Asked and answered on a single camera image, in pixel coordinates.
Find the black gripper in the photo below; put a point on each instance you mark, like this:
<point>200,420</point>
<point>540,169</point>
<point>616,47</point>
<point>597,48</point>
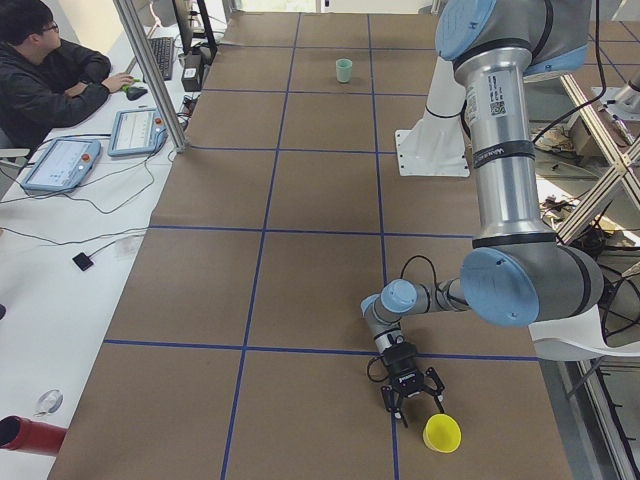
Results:
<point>404,376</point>

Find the black box on desk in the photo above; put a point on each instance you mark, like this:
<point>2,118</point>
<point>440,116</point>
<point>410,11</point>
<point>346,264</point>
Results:
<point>192,74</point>

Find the far teach pendant tablet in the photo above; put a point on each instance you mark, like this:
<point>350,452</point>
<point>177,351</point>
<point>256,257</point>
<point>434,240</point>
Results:
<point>136,132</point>

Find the black keyboard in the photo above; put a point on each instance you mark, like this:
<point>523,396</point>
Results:
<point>163,52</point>

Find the near teach pendant tablet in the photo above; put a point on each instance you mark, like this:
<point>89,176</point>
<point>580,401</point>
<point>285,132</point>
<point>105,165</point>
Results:
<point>62,166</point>

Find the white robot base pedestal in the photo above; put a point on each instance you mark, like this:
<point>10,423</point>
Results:
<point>435,146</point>

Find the clear tape roll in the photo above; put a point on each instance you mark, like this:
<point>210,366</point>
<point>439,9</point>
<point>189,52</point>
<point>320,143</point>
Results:
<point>49,403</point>

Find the teach pendant tablet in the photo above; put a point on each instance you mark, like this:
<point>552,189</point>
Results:
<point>62,166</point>
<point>136,132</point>

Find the green cup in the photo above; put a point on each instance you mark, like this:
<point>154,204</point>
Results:
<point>343,68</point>

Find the white chair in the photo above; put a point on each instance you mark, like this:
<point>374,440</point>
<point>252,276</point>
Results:
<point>576,338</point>

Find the small black square device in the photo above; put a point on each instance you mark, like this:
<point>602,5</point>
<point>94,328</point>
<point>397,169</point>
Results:
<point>83,261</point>

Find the aluminium frame post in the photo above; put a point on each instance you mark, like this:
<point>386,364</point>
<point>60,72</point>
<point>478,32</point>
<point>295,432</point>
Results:
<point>138,38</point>

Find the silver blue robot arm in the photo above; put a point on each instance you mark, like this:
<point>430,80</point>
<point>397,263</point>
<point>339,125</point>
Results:
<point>517,273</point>

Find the red cylinder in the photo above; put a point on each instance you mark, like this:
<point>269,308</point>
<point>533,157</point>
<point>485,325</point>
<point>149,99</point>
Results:
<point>28,436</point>

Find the seated person in black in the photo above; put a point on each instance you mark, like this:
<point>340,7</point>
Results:
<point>47,82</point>

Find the yellow cup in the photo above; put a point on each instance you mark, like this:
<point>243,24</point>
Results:
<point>442,433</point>

